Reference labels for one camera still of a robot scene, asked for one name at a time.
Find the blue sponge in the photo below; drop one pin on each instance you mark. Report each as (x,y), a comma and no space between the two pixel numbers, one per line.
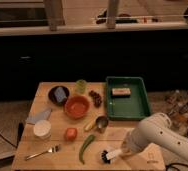
(60,94)

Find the red bowl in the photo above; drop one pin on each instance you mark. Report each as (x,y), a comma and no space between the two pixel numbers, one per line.
(76,107)

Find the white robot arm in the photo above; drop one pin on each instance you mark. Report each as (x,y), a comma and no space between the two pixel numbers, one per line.
(155,129)

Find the brown sponge block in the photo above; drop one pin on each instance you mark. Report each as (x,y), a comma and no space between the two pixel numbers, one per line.
(119,92)

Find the green plastic tray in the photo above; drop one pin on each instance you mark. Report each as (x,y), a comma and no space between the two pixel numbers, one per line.
(127,108)

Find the orange tomato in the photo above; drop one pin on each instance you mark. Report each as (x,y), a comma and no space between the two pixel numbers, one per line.
(70,134)

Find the dark red grape bunch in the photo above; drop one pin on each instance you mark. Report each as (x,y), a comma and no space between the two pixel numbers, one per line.
(96,97)

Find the white dish brush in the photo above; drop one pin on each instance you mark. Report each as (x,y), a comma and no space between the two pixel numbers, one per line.
(108,156)

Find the dark bowl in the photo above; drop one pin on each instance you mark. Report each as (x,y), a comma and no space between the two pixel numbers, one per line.
(52,98)

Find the metal measuring cup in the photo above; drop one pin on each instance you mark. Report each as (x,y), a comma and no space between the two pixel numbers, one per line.
(102,123)

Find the yellow banana piece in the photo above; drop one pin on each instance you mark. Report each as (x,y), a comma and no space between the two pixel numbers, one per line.
(90,125)

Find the blue grey cloth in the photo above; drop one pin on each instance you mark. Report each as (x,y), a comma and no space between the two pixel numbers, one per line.
(43,115)

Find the silver fork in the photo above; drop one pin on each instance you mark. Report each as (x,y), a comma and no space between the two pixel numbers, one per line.
(53,149)

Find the green translucent cup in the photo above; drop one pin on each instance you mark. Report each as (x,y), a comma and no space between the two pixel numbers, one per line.
(81,86)

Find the white cylindrical container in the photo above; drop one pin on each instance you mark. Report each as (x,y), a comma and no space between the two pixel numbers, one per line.
(42,129)

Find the green chili pepper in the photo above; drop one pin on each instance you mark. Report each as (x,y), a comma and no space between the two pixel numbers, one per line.
(85,144)

